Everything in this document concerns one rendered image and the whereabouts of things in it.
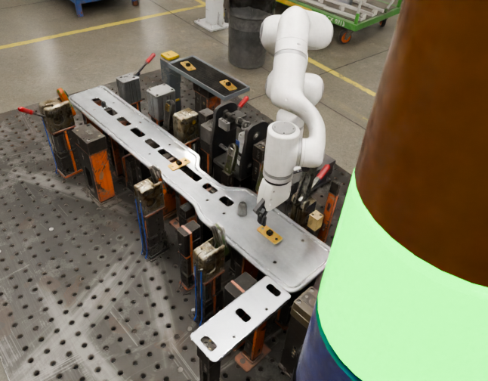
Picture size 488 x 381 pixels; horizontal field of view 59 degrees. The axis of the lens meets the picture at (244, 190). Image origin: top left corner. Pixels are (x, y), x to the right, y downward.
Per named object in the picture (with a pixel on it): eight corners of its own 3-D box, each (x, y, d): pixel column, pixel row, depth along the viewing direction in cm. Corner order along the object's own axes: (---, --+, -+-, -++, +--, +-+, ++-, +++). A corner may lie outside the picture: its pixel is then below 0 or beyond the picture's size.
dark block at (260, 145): (245, 226, 181) (253, 144, 153) (257, 218, 185) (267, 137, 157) (254, 233, 178) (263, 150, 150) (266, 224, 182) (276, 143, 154)
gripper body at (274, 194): (280, 159, 126) (276, 188, 133) (255, 174, 120) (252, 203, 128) (299, 172, 122) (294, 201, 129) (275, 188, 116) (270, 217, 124)
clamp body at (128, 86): (122, 141, 220) (111, 76, 196) (140, 134, 226) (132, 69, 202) (132, 150, 215) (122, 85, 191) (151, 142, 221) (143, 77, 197)
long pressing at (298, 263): (59, 100, 192) (57, 97, 191) (104, 85, 204) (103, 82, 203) (291, 298, 121) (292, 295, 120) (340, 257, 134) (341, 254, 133)
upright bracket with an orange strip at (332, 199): (305, 282, 161) (331, 181, 128) (307, 280, 162) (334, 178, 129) (311, 286, 160) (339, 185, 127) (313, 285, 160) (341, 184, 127)
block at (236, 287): (215, 336, 143) (217, 285, 124) (240, 316, 149) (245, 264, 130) (235, 356, 138) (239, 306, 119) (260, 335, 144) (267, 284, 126)
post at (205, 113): (199, 186, 198) (197, 110, 171) (207, 181, 201) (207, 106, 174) (205, 192, 195) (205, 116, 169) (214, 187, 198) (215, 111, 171)
